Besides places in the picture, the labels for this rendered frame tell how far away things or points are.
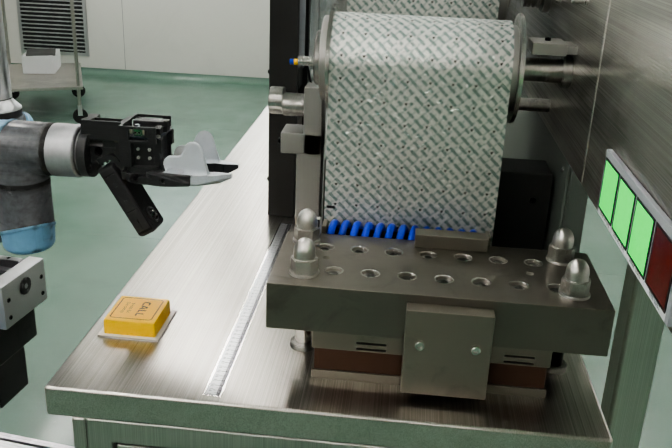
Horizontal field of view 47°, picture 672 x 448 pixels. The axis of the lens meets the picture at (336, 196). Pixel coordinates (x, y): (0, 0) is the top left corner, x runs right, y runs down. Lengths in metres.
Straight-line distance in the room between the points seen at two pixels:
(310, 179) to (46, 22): 6.28
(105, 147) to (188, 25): 5.81
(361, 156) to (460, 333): 0.29
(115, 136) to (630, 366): 0.89
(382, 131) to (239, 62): 5.83
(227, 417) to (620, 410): 0.72
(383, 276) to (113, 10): 6.27
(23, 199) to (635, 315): 0.95
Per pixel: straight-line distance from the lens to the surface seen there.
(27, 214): 1.18
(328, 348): 0.95
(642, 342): 1.36
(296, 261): 0.92
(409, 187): 1.06
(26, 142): 1.14
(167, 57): 7.00
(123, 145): 1.08
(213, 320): 1.10
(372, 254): 0.99
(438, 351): 0.91
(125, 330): 1.07
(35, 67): 6.01
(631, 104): 0.81
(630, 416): 1.43
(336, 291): 0.90
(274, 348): 1.04
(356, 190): 1.06
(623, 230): 0.77
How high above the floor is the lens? 1.44
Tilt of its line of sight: 20 degrees down
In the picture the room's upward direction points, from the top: 2 degrees clockwise
